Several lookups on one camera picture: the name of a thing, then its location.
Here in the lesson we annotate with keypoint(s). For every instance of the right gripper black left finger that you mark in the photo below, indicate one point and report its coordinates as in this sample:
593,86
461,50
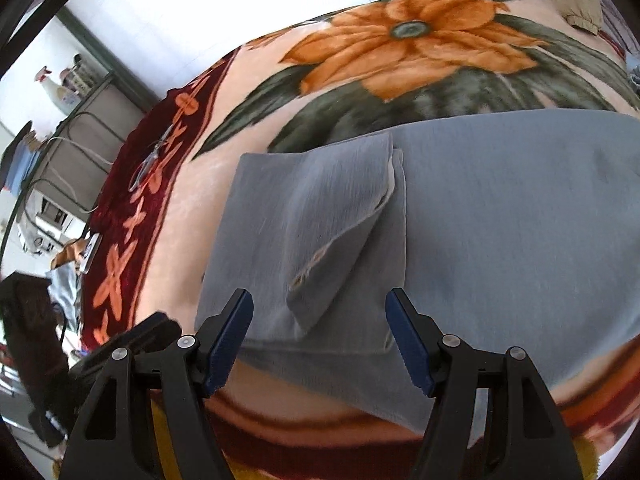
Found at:
116,436

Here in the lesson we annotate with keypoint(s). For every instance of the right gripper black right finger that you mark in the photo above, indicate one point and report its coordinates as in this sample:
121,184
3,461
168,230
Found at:
524,435

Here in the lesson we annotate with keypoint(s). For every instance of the grey sweat pants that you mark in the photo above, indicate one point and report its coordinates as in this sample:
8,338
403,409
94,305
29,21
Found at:
508,229

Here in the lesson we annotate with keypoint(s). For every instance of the white spray bottle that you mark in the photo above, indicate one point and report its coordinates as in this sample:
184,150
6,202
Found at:
64,99

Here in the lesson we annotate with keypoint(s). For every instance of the floral fleece bed blanket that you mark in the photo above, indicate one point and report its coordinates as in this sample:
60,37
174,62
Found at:
324,81

